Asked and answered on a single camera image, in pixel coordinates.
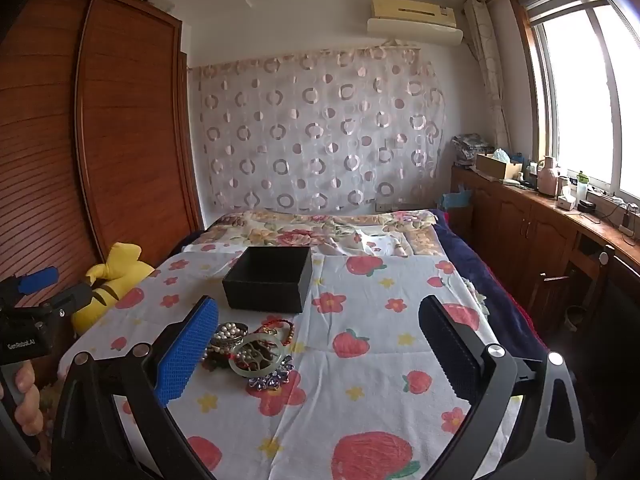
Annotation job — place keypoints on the patterned window curtain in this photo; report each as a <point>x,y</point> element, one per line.
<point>487,60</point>

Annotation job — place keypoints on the pale green jade bangle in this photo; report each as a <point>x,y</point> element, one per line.
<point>252,372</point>

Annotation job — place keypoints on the circle patterned wall curtain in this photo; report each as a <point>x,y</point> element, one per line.
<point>320,130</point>

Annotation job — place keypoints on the black cardboard box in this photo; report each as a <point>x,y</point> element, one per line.
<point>265,285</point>

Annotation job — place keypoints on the small white box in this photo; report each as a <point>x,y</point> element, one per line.
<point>566,203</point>

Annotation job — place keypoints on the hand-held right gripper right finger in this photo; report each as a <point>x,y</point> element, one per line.
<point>445,345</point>

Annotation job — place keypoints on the blue crystal flower brooch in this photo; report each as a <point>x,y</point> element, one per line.
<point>272,381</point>

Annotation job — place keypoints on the wooden wardrobe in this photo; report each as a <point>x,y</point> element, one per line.
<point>115,135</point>

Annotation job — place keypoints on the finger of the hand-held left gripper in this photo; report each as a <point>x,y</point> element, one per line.
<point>72,299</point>
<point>39,279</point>

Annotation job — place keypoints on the floral quilt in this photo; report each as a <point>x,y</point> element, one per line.
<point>300,232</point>

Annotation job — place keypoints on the bottle with green cap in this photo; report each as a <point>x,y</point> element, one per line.
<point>582,190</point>

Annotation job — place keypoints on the long wooden cabinet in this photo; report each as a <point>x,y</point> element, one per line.
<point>515,220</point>

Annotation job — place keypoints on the person's left hand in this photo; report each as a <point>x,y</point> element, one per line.
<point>27,400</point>

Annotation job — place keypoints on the wall air conditioner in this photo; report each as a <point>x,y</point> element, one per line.
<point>415,22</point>

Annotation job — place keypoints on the pink kettle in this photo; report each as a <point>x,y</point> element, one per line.
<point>547,177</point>

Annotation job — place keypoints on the dark blue blanket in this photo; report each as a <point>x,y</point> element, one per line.
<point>480,280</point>

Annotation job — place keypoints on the yellow plush toy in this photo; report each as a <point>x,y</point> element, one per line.
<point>117,270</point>

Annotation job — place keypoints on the dark wastebasket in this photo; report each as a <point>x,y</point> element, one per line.
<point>576,317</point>

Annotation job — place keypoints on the blue bag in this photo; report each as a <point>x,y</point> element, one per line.
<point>456,197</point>

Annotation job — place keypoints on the window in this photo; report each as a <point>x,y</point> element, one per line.
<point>590,85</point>

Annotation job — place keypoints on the small black device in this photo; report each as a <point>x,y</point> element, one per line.
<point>586,206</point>

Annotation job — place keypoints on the white power strip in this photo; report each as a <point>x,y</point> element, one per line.
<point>630,229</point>

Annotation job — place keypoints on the pile of folded cloth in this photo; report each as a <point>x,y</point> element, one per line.
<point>472,147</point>

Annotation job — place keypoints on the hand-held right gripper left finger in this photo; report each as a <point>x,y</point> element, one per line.
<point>184,355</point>

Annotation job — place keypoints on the open cardboard box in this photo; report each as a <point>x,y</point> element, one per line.
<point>495,166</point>

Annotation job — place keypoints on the strawberry printed blanket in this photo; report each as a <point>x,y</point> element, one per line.
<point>360,360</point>

